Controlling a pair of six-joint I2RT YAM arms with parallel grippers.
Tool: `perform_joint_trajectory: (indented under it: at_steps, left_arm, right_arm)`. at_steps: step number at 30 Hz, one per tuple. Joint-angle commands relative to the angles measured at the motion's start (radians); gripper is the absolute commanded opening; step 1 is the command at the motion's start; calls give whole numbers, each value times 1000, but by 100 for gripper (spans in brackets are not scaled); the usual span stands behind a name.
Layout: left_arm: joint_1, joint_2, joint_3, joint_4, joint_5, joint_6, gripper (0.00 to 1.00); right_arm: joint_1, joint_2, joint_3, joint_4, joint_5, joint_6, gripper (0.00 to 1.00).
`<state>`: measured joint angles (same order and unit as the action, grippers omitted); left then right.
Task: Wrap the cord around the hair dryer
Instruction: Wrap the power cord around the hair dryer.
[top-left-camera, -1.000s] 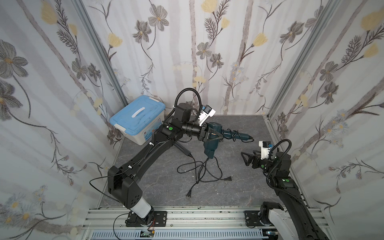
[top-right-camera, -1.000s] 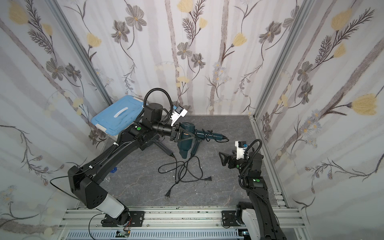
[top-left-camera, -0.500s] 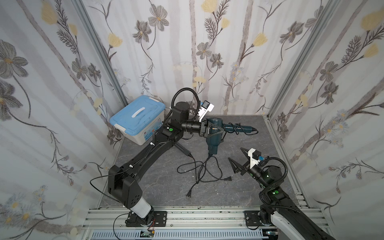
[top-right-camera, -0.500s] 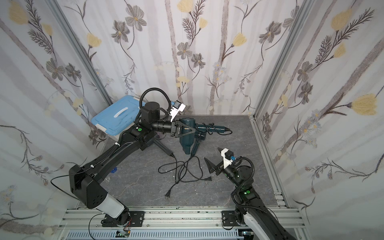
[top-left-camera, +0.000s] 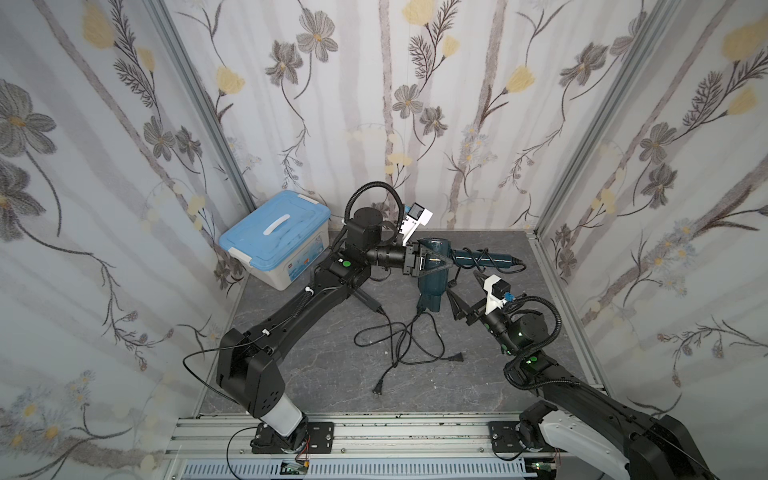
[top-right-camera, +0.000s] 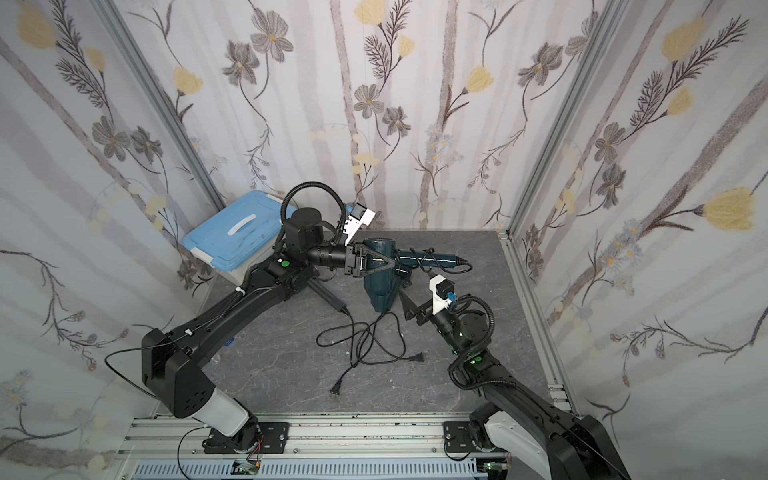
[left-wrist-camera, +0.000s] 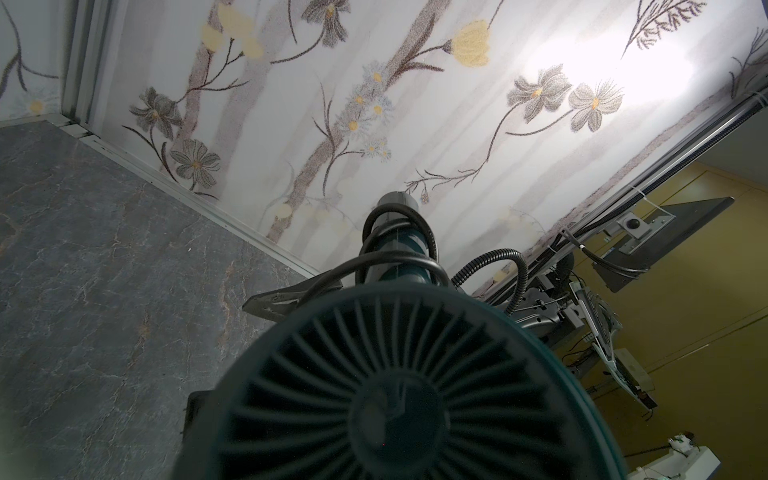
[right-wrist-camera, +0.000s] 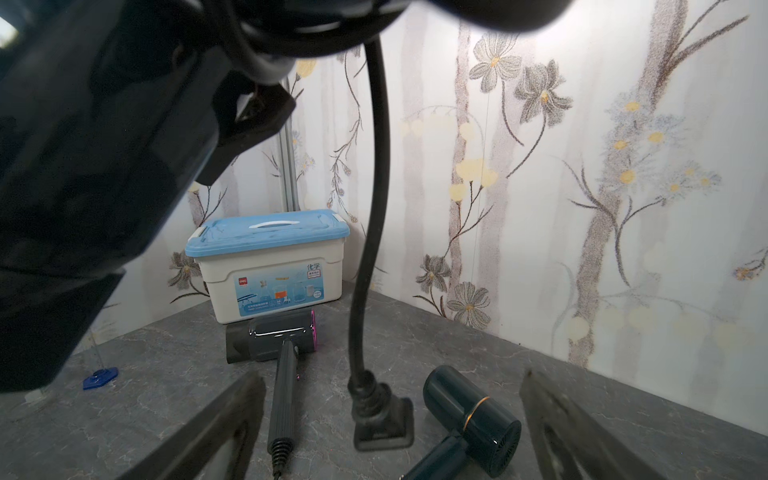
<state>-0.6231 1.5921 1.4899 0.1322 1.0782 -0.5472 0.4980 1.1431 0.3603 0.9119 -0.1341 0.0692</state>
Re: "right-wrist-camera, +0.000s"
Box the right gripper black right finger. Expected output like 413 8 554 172
519 370 662 479

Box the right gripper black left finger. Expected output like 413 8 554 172
121 372 266 479

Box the black hair dryer cord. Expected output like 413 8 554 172
346 35 416 452

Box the dark green hair dryer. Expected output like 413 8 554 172
1 1 294 393
404 365 522 479

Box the black hair dryer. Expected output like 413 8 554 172
225 308 317 479

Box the small blue cap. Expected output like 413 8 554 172
82 367 119 390

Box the blue lid storage box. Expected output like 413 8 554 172
185 209 350 325

